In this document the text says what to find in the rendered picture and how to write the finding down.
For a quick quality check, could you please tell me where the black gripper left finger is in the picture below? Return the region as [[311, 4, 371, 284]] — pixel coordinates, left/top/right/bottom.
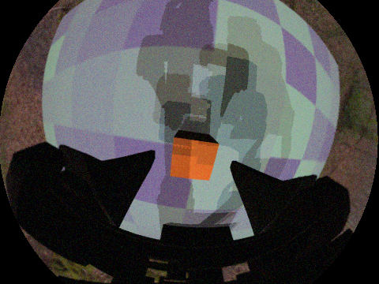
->
[[59, 144, 156, 227]]

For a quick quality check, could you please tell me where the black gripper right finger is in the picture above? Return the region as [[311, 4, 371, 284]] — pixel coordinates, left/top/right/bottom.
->
[[230, 160, 317, 234]]

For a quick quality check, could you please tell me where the orange-brown block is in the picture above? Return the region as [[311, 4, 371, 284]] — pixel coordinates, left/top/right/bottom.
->
[[171, 130, 219, 180]]

